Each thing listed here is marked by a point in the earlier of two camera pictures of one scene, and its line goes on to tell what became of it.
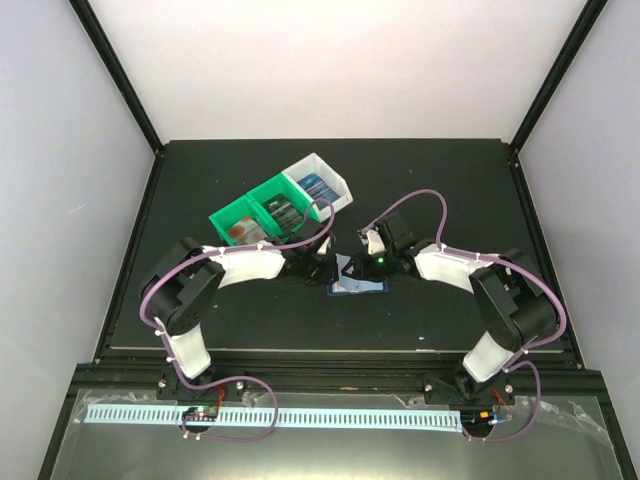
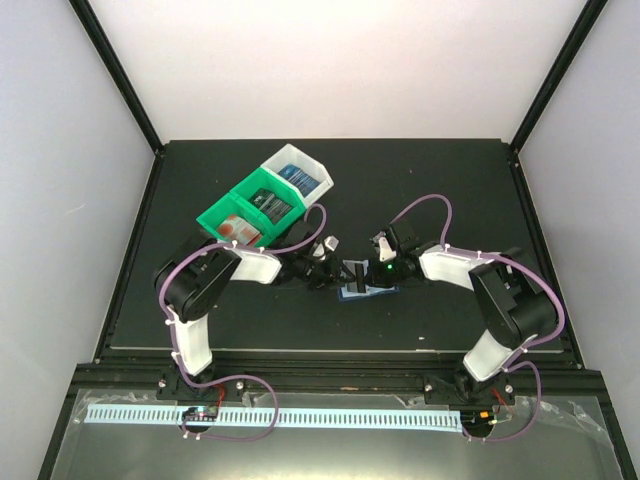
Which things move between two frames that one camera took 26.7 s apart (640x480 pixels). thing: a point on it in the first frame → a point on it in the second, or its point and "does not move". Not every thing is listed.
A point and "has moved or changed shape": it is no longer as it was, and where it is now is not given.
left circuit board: (201, 413) does not move
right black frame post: (590, 14) does not move
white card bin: (327, 190) has moved or changed shape
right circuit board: (480, 420) does not move
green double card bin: (251, 205) has moved or changed shape
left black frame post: (120, 75) does not move
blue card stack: (317, 189) → (302, 180)
